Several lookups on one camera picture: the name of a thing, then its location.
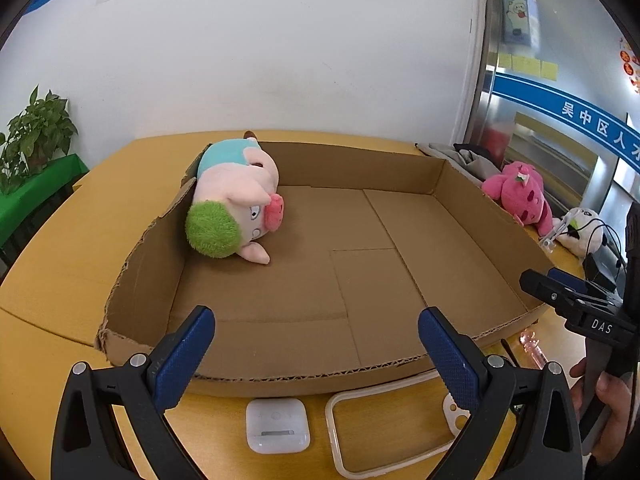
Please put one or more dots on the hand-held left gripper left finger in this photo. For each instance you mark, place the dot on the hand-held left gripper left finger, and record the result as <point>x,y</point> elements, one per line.
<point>185,355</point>

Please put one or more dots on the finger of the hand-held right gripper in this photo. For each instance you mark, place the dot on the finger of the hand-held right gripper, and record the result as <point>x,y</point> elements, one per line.
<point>542,287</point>
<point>567,278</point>

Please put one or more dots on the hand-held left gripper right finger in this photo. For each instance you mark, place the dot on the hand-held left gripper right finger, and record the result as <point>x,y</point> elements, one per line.
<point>447,360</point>

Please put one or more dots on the pink translucent pen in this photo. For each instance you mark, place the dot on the pink translucent pen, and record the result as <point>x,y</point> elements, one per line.
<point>532,349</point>

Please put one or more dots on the white earbuds case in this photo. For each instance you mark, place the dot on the white earbuds case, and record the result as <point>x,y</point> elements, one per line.
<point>277,425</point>

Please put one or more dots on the white-rimmed clear phone case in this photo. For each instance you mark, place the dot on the white-rimmed clear phone case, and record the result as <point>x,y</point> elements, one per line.
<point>330,425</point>

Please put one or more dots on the shallow cardboard box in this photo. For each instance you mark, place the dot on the shallow cardboard box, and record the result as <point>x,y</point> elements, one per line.
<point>300,270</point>

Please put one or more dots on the person's right hand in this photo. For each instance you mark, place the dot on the person's right hand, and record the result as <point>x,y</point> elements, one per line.
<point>615,400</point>

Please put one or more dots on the black desktop device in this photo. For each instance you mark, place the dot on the black desktop device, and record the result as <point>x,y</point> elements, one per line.
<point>600,270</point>

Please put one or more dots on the white phone stand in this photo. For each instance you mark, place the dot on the white phone stand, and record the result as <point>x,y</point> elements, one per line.
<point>550,242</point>

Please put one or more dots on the white plush toy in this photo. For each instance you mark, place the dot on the white plush toy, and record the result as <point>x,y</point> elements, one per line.
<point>580,240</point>

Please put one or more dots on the magenta bear plush toy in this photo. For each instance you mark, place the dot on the magenta bear plush toy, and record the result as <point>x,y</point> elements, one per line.
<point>520,195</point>

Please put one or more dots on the grey cloth bundle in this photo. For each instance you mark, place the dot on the grey cloth bundle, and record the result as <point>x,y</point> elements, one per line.
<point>480,166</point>

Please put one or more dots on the red object behind glass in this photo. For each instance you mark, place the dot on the red object behind glass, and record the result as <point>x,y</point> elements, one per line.
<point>495,145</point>

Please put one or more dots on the pink pig plush toy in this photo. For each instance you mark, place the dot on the pink pig plush toy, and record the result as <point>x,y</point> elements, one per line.
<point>230,180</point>

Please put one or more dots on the blue banner stripe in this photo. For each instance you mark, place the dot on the blue banner stripe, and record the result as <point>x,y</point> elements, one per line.
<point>540,95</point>

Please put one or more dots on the yellow sticky note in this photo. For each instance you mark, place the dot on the yellow sticky note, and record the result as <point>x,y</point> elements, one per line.
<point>520,63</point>
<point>549,70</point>
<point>505,60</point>
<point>534,66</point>

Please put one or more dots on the red window decorations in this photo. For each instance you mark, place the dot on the red window decorations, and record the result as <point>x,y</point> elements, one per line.
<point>631,67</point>

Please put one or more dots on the green covered side table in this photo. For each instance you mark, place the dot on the green covered side table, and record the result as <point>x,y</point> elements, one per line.
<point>30,195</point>

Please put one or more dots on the blue cartoon poster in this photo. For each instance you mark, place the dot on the blue cartoon poster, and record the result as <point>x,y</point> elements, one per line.
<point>520,12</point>

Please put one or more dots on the green potted plant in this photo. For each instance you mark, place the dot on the green potted plant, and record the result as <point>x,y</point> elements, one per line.
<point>35,130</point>

